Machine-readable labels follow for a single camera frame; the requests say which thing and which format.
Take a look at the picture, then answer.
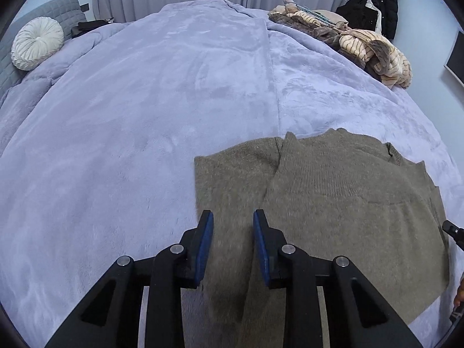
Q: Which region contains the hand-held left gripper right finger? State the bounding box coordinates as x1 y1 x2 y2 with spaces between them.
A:
253 208 425 348

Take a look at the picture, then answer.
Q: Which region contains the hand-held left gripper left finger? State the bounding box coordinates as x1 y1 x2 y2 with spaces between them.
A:
43 209 214 348

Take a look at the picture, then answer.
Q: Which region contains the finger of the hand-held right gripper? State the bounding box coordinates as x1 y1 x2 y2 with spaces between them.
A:
441 220 464 252

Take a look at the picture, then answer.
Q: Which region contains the olive brown knit sweater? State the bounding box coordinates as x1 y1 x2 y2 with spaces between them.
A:
194 128 450 348

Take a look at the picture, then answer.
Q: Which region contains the lavender plush blanket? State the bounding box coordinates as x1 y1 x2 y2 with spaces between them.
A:
0 0 464 348

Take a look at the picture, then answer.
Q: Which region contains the cream striped fuzzy garment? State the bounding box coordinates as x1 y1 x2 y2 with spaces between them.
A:
339 29 413 90

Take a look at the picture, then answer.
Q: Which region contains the black hanging jacket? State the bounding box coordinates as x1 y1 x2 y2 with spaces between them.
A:
335 0 399 41

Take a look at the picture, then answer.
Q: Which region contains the beige folded cloth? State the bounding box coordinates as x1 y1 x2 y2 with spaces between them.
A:
276 0 349 30

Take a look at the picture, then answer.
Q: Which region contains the round white pleated pillow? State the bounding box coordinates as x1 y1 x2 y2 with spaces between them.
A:
11 17 65 72

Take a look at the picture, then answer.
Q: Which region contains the grey quilted headboard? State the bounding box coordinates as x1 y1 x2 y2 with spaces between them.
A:
0 0 87 97

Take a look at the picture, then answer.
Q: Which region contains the black wall screen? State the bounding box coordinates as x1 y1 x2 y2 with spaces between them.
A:
444 31 464 87

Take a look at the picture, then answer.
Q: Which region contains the black strap by headboard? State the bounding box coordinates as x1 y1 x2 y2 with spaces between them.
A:
72 3 115 39

